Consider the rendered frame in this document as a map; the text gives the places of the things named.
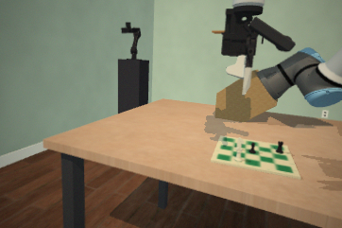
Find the green and white chessboard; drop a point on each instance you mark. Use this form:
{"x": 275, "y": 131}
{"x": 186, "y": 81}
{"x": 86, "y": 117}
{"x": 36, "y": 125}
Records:
{"x": 266, "y": 159}

